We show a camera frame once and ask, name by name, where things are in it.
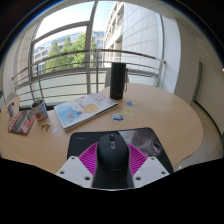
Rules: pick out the black printed mouse pad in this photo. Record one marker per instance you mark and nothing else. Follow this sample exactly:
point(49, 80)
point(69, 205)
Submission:
point(83, 141)

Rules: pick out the black cylindrical bottle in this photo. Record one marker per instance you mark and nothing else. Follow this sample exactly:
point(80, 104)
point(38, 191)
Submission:
point(118, 80)

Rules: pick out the round yellow sticker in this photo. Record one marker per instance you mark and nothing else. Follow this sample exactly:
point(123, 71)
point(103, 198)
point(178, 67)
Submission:
point(129, 112)

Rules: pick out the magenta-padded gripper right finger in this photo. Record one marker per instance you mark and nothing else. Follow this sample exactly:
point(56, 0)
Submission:
point(151, 170)

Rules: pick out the light blue illustrated book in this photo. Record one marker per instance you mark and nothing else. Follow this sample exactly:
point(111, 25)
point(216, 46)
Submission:
point(83, 110)

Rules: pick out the blue and white sticker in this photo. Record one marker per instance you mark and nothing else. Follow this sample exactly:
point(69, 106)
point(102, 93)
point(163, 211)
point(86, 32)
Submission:
point(118, 117)

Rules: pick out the black computer mouse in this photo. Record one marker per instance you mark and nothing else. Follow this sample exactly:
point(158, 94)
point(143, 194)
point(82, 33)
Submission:
point(113, 160)

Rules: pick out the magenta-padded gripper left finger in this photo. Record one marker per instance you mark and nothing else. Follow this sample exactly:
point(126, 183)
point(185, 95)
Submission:
point(74, 170)

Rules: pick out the grey metal railing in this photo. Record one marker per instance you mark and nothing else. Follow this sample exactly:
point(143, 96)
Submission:
point(66, 53)

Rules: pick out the small blue sticker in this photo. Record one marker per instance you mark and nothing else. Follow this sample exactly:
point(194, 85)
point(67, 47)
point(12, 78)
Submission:
point(130, 104)

